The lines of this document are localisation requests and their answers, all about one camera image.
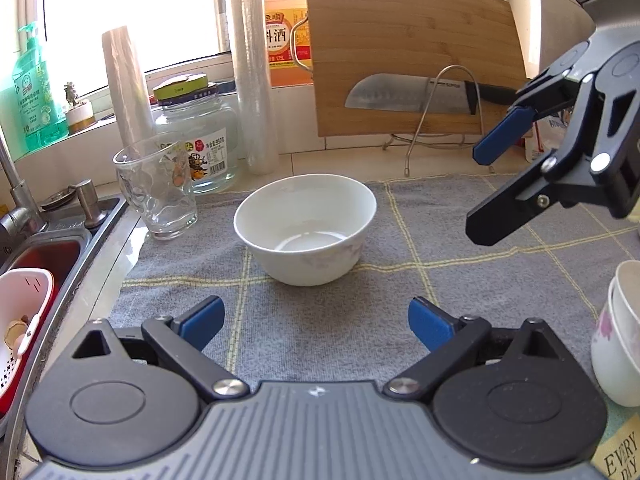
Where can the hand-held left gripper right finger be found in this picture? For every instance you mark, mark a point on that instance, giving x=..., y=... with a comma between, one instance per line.
x=430, y=325

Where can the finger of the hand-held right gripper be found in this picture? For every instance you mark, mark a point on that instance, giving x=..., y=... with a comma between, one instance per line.
x=500, y=135
x=500, y=215

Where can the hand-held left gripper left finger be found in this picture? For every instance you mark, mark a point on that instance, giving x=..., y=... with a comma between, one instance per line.
x=202, y=322

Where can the white bowl faint print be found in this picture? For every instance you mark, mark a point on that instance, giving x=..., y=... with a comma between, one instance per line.
x=300, y=210

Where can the white bowl pale flower print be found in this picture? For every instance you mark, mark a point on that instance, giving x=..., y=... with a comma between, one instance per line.
x=627, y=300

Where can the white bowl pink flower print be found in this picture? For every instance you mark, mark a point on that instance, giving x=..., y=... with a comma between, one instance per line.
x=607, y=360

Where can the white and blue salt bag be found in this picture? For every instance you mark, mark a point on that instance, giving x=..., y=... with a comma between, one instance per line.
x=547, y=135

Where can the grey checked mat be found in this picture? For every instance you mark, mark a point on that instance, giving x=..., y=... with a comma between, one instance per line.
x=325, y=320

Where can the clear drinking glass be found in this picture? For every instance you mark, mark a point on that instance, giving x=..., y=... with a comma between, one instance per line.
x=155, y=200

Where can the steel sink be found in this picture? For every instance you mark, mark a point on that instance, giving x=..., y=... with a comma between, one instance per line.
x=105, y=220

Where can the bamboo cutting board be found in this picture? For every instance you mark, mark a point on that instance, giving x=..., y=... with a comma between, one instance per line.
x=400, y=25

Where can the steel soap dispenser pump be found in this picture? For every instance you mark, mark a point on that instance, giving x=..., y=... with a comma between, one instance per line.
x=90, y=205

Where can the white and red colander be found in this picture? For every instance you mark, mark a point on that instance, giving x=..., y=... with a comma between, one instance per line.
x=25, y=285

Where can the tan food piece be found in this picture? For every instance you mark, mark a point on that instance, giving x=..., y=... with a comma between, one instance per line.
x=16, y=332

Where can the glass jar green lid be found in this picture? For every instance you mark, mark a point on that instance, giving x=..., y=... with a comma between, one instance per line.
x=215, y=135

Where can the metal sink strainer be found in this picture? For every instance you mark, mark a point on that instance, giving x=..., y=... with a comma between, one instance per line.
x=57, y=200

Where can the steel faucet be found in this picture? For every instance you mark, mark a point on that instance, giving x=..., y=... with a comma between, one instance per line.
x=20, y=205

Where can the blue printed towel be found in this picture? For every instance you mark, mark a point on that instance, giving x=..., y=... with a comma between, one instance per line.
x=620, y=460

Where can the orange cooking wine bottle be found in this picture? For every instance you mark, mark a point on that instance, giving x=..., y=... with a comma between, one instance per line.
x=285, y=40

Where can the small potted plant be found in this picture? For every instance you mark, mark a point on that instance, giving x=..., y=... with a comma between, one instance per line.
x=80, y=115

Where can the tall clear plastic wrap roll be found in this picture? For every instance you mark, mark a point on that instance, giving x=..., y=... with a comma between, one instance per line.
x=252, y=85

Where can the short white plastic roll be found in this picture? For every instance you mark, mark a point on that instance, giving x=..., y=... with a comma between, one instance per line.
x=125, y=85

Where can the green dish soap bottle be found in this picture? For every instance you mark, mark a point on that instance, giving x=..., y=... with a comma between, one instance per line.
x=35, y=100

